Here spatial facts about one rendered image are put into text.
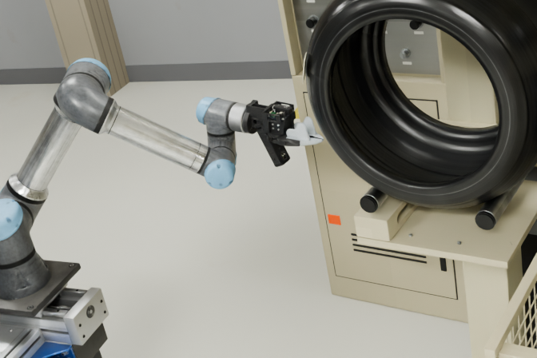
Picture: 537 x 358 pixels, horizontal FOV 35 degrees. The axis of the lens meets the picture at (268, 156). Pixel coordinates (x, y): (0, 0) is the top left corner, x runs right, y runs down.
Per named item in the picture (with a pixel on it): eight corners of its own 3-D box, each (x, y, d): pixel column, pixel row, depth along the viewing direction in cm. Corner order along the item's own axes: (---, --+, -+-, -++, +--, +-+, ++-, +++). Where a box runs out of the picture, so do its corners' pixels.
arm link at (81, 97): (59, 81, 200) (244, 165, 211) (68, 65, 210) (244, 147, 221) (41, 121, 205) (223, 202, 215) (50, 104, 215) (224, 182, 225)
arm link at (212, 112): (212, 119, 232) (209, 90, 229) (245, 127, 227) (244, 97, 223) (194, 129, 226) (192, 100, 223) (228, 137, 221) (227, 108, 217)
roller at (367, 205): (415, 134, 224) (428, 129, 221) (423, 149, 225) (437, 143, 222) (355, 200, 199) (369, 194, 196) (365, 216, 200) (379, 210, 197)
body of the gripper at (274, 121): (281, 117, 209) (240, 108, 214) (284, 147, 213) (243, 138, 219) (296, 104, 214) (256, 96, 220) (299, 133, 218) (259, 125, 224)
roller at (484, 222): (522, 153, 210) (525, 138, 207) (540, 158, 208) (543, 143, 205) (473, 227, 185) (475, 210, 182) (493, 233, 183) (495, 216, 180)
